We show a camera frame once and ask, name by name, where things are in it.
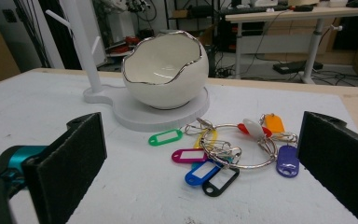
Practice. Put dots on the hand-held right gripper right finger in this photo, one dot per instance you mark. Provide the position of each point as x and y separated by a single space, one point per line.
338 161

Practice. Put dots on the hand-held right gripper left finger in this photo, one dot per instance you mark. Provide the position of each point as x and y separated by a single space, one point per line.
65 168

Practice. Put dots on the white stand with hooks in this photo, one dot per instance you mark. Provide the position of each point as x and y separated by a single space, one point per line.
136 118

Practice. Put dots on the white table mat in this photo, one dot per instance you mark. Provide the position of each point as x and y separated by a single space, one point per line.
136 193

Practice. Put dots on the flat black device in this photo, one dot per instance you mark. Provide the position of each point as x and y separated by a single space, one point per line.
296 67

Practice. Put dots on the white eggshell-shaped bowl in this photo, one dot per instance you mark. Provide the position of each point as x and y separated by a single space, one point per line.
167 90

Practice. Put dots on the red object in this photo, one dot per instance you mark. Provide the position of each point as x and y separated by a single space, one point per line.
127 43

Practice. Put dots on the white-legged desk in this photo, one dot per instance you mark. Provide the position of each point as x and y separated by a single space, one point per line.
292 14

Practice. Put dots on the black keyboard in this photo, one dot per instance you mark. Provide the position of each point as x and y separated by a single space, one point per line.
254 9

